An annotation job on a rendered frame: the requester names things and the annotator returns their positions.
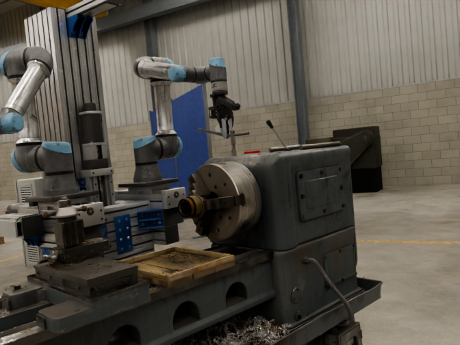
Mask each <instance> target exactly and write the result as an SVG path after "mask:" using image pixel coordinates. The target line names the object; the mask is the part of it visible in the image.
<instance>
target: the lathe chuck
mask: <svg viewBox="0 0 460 345"><path fill-rule="evenodd" d="M219 163H225V164H218V163H213V164H205V165H202V166H201V167H199V168H198V169H197V170H198V172H199V173H200V175H201V177H202V179H203V181H204V182H205V185H206V186H207V188H208V190H209V191H210V192H215V194H214V195H213V196H212V197H210V198H209V199H214V198H218V197H224V196H237V195H240V193H242V194H243V199H244V206H242V205H236V206H233V207H224V208H218V209H216V210H218V213H216V214H213V217H212V222H211V226H210V229H209V235H208V239H210V240H213V241H216V242H222V241H225V240H229V239H231V238H236V237H239V236H241V235H243V234H245V233H246V232H247V231H248V230H249V228H250V227H251V225H252V223H253V221H254V217H255V211H256V200H255V192H254V189H253V186H252V183H251V181H250V179H249V178H248V176H247V175H246V173H245V172H244V171H243V170H242V169H241V168H240V167H239V166H237V165H235V164H233V163H231V162H219ZM207 199H208V198H207ZM207 199H205V200H207ZM243 225H246V228H245V229H243V230H240V228H241V227H242V226H243Z"/></svg>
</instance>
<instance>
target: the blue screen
mask: <svg viewBox="0 0 460 345"><path fill-rule="evenodd" d="M171 104H172V119H173V127H174V131H175V132H176V133H177V137H180V138H181V141H182V144H183V148H182V152H181V153H180V156H179V157H176V158H172V159H159V160H158V161H157V163H158V166H159V169H160V172H161V174H162V176H163V179H172V178H178V179H179V181H178V182H174V183H170V187H171V188H185V190H186V197H187V196H188V187H189V184H190V183H189V182H188V178H189V177H190V175H191V174H195V173H196V172H197V169H198V168H199V167H201V166H202V165H205V163H206V161H207V160H209V159H210V158H213V155H212V141H211V134H210V133H207V132H204V131H199V130H198V128H201V129H206V130H209V131H210V126H209V112H208V105H207V91H206V84H201V85H200V86H198V87H196V88H194V89H193V90H191V91H189V92H187V93H185V94H183V95H181V96H180V97H178V98H176V99H174V100H173V99H171ZM149 117H150V124H151V135H152V136H155V134H156V133H157V132H158V130H157V116H156V110H154V111H153V112H151V111H149Z"/></svg>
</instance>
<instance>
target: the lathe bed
mask: <svg viewBox="0 0 460 345"><path fill-rule="evenodd" d="M235 247H236V246H234V245H228V246H225V247H223V244H221V245H218V246H214V247H211V248H207V249H204V250H203V251H213V252H216V253H217V252H219V253H226V254H230V255H234V256H235V265H234V266H232V267H229V268H226V269H224V270H220V271H218V272H215V273H212V274H209V275H206V276H204V277H201V278H198V279H193V280H192V281H189V282H186V283H183V284H181V285H177V286H175V287H171V288H167V287H165V288H164V287H161V286H158V288H156V287H154V286H156V285H154V284H151V283H150V284H149V292H150V297H151V301H149V302H147V303H144V304H141V305H138V306H136V307H132V308H131V309H127V310H124V311H122V312H119V313H117V314H114V315H111V316H108V317H105V318H102V319H100V320H97V321H94V322H91V323H88V324H85V325H83V326H80V327H77V328H75V329H71V330H70V331H66V332H63V333H53V332H51V331H49V330H47V329H46V330H44V329H43V328H41V327H39V326H38V325H37V324H36V314H38V312H39V311H40V310H41V309H44V308H47V307H50V306H53V305H54V304H52V303H49V302H47V301H42V302H39V303H35V304H32V305H28V306H25V307H21V308H18V309H15V310H12V311H8V312H7V310H6V308H3V309H0V313H1V314H0V345H117V344H119V345H170V344H172V343H175V342H177V341H179V340H182V339H183V338H185V337H187V336H190V335H192V334H194V333H197V332H199V331H201V330H203V329H206V328H207V327H210V326H212V325H214V324H216V323H218V322H221V321H223V320H225V319H227V318H230V317H232V316H234V315H236V314H238V313H240V312H243V311H245V310H247V309H250V308H251V307H254V306H256V305H258V304H260V303H262V302H265V301H267V300H269V299H271V298H274V297H276V296H277V293H276V291H275V290H274V286H273V280H272V268H271V261H270V260H271V259H273V258H274V257H273V252H274V251H272V250H263V251H260V252H257V248H256V249H254V250H251V251H248V252H245V253H242V254H239V255H236V252H235ZM237 261H239V262H237ZM154 289H155V291H154ZM2 313H3V315H2ZM4 314H6V315H4ZM7 315H8V316H7ZM4 316H5V317H4ZM178 318H181V319H180V320H179V319H178ZM121 327H124V328H121ZM28 328H31V330H33V332H32V331H28ZM24 331H25V332H26V333H25V332H24ZM122 331H124V332H125V333H121V332H122ZM21 332H22V333H21ZM114 332H115V334H116V333H117V335H118V337H114V336H117V335H113V336H111V335H112V334H113V333H114ZM1 339H2V340H1ZM1 341H3V342H1Z"/></svg>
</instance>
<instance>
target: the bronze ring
mask: <svg viewBox="0 0 460 345"><path fill-rule="evenodd" d="M203 200H205V199H204V198H203V197H200V196H199V195H197V194H193V195H192V196H187V197H186V198H185V199H181V200H180V201H179V204H178V210H179V213H180V215H181V216H182V217H183V218H200V217H201V216H202V215H203V213H204V212H205V211H206V210H205V206H204V202H203Z"/></svg>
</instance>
